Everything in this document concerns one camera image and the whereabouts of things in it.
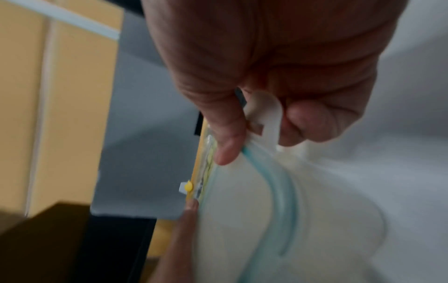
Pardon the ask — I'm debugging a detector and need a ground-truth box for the person's right hand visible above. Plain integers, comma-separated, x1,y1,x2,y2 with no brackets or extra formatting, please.
140,0,410,166

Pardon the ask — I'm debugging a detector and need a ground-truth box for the white desk divider panel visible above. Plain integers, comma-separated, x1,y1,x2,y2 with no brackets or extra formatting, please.
90,11,205,221

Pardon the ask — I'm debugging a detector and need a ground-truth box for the clear container with green-rimmed lid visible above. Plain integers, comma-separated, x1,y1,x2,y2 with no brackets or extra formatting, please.
190,89,389,283

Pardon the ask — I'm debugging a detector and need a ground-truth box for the person's left hand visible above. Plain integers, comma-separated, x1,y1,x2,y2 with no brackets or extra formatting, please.
150,199,201,283

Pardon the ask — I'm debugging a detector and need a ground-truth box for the grey partition post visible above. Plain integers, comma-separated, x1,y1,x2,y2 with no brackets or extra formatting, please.
0,0,122,41

